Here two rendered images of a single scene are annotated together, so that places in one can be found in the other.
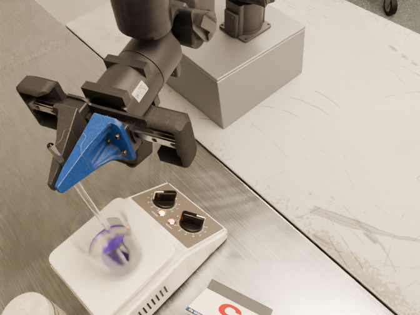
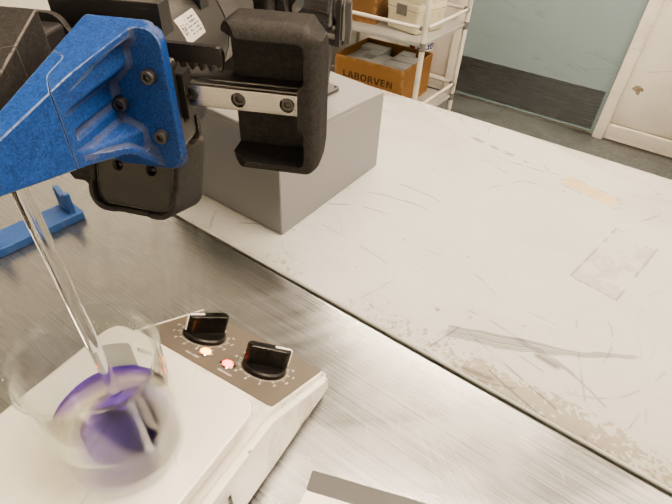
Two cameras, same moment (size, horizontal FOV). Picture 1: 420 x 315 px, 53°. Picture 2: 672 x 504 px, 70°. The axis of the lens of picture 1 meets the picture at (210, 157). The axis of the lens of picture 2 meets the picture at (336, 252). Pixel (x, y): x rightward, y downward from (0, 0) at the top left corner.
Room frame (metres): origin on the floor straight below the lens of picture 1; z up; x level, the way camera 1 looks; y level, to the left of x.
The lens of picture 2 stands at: (0.07, 0.09, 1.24)
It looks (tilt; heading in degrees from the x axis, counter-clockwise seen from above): 41 degrees down; 335
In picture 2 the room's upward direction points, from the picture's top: 3 degrees clockwise
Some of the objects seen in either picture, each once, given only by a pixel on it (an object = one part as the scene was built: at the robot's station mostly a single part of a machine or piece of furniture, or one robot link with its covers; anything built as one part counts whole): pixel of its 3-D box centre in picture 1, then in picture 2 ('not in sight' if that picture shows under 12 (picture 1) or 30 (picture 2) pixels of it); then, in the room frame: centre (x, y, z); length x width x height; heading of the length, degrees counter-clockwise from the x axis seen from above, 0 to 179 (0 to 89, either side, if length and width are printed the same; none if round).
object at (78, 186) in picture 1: (90, 204); (64, 283); (0.24, 0.13, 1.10); 0.01 x 0.01 x 0.20
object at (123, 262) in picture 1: (112, 245); (112, 406); (0.23, 0.13, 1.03); 0.07 x 0.06 x 0.08; 32
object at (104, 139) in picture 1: (94, 164); (84, 139); (0.24, 0.10, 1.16); 0.07 x 0.04 x 0.06; 148
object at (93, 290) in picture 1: (112, 254); (106, 439); (0.24, 0.14, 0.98); 0.12 x 0.12 x 0.01; 37
